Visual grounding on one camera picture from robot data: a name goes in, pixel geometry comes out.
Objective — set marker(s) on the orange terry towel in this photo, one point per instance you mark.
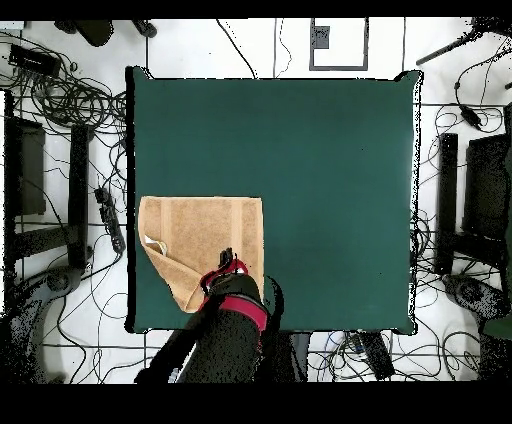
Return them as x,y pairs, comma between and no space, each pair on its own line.
192,228

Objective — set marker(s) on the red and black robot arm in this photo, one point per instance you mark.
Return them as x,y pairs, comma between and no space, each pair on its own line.
228,340

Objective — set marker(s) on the dark green table cloth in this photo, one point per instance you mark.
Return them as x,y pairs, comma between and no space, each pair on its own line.
320,180

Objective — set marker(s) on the black power strip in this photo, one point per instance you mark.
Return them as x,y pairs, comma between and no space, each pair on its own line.
110,220

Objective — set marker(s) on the black metal stand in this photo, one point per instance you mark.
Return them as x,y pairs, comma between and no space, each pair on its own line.
447,200
78,192

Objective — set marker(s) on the black power brick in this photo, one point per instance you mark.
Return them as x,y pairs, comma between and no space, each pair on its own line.
378,356

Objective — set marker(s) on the black chair caster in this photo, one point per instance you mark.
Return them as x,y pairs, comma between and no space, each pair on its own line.
146,28

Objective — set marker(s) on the person's dark shoe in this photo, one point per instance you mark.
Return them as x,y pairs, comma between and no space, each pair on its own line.
94,32

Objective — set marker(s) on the black electronics box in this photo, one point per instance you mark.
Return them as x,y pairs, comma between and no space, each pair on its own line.
34,60

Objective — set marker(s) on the black power adapter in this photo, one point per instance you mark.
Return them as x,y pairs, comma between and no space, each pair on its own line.
470,116

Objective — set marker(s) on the black tripod leg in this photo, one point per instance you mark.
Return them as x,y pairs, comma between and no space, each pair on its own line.
448,48

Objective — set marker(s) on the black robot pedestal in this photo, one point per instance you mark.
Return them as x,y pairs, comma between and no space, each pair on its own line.
298,356

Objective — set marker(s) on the grey square floor frame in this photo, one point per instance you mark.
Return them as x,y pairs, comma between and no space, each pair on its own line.
364,44

